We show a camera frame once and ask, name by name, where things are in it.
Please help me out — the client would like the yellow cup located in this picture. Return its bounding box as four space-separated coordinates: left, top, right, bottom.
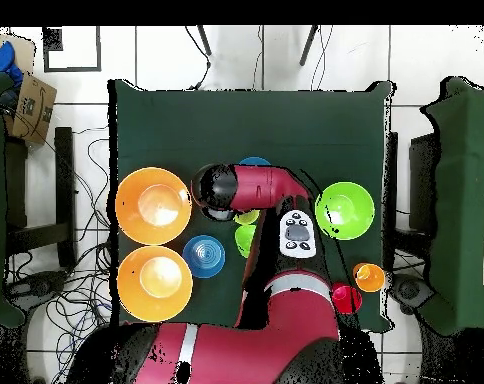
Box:
232 209 262 226

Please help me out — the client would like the blue bowl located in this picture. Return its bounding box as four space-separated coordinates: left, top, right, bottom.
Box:
237 156 272 168
182 234 226 280

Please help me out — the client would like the small green bowl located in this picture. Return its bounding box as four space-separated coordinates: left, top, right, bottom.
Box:
234 224 258 260

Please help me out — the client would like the large orange bowl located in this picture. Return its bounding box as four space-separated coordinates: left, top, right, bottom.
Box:
116 245 194 324
114 166 194 246

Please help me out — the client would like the dark green table cloth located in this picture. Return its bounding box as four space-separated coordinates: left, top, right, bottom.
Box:
107 78 397 333

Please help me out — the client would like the large green bowl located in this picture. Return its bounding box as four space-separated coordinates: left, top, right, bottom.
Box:
314 181 376 241

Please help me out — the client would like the red cup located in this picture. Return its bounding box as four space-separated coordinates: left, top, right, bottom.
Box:
330 282 364 316

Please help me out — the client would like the orange cup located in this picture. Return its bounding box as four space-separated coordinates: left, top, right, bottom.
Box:
352 262 387 294

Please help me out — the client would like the black tripod leg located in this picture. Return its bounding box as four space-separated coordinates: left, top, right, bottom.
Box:
196 24 213 57
298 24 320 67

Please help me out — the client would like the black bench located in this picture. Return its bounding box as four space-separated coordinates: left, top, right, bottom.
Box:
3 126 77 269

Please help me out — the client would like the cardboard box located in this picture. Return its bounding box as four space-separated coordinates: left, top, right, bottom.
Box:
3 71 58 145

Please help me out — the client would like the blue cloth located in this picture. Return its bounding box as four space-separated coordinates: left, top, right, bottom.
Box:
0 40 25 87

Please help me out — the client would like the tangle of cables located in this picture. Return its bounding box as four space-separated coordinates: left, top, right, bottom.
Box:
3 127 119 384

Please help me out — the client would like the black pedestal foot with knob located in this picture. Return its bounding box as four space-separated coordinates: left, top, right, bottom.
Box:
5 269 69 309

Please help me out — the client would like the black square frame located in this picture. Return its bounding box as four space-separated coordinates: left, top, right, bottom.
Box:
41 25 103 74

